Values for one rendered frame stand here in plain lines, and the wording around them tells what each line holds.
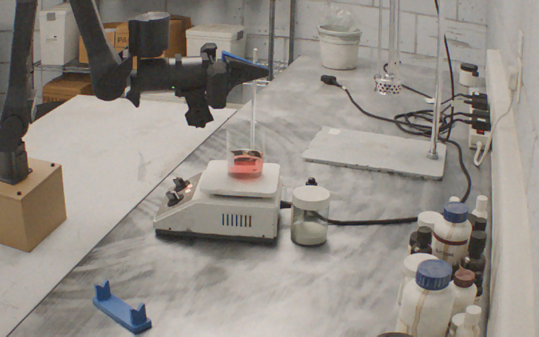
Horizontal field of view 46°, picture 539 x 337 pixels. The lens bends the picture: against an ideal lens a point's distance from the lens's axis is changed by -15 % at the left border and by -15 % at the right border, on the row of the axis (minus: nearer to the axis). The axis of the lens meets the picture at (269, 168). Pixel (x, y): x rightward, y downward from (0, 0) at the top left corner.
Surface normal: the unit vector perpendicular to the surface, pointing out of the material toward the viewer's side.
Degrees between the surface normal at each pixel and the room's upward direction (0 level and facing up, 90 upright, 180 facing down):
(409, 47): 90
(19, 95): 63
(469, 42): 90
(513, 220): 0
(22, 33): 93
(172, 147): 0
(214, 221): 90
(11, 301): 0
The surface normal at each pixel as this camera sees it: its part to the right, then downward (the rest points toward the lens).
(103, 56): 0.04, -0.04
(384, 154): 0.03, -0.92
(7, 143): 0.21, 0.43
